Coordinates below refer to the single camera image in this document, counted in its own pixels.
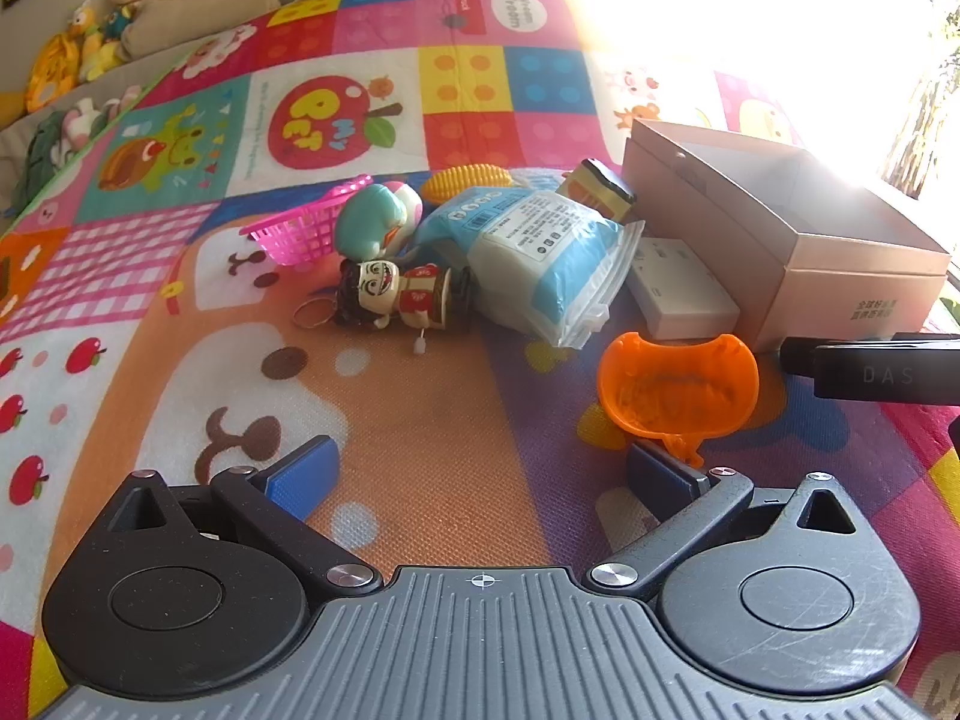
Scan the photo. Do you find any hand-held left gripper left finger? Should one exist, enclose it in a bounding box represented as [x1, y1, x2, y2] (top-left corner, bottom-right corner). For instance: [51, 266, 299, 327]
[101, 435, 385, 599]

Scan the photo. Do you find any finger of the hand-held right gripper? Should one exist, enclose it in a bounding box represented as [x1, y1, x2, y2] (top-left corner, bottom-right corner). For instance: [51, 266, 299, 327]
[778, 332, 960, 400]

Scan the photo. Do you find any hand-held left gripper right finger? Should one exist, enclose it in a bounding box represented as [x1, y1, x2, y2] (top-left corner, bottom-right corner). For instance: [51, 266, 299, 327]
[585, 441, 878, 602]

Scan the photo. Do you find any pink cardboard box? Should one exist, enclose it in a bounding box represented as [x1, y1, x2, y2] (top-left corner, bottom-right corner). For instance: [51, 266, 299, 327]
[621, 118, 952, 353]

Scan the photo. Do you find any orange plastic toy bowl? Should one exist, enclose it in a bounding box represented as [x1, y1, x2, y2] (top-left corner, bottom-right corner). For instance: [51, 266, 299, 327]
[596, 331, 760, 470]

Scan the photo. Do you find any small white box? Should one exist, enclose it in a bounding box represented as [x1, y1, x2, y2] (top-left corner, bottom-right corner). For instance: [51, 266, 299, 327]
[624, 237, 742, 342]

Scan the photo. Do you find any wind-up doll figure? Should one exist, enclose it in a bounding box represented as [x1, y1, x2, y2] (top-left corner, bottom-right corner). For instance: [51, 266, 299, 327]
[334, 259, 475, 332]

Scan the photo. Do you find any pink plastic toy strainer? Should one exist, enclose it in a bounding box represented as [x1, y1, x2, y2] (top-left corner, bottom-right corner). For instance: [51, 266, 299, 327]
[240, 174, 374, 267]

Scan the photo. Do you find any blue white plastic packet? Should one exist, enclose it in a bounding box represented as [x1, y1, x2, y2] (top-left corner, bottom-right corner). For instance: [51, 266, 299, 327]
[411, 187, 647, 350]

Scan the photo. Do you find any teal white toy figure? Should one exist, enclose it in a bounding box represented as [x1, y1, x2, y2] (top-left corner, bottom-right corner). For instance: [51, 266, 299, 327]
[334, 181, 425, 263]

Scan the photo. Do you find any yellow black toy cake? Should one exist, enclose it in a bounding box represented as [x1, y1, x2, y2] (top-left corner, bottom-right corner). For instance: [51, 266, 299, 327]
[556, 157, 638, 224]

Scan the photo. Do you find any colourful printed play mat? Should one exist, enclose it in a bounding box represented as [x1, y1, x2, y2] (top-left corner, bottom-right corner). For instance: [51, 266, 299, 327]
[0, 0, 960, 720]

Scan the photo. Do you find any yellow toy corn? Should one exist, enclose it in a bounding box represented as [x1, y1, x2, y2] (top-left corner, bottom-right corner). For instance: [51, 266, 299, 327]
[420, 163, 515, 203]

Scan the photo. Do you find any green plush toy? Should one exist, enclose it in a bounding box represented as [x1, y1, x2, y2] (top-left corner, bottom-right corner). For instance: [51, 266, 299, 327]
[7, 111, 68, 211]

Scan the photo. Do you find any white pink plush toy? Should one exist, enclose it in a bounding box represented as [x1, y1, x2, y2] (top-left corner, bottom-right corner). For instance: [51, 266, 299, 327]
[52, 86, 143, 166]

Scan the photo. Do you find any yellow round plush toy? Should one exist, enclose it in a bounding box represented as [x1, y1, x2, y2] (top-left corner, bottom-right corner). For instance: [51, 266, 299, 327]
[25, 34, 80, 115]

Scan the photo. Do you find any beige pillow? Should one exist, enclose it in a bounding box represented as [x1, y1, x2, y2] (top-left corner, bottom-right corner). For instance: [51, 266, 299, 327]
[120, 0, 284, 61]

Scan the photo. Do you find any yellow duck plush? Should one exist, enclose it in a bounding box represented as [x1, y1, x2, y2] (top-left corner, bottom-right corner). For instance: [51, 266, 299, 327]
[67, 0, 106, 82]

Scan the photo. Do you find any cartoon boy plush doll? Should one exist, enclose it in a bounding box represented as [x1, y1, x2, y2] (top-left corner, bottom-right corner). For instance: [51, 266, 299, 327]
[101, 0, 149, 42]

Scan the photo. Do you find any metal key ring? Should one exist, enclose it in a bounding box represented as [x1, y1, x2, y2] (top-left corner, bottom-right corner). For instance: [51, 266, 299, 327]
[292, 298, 338, 329]

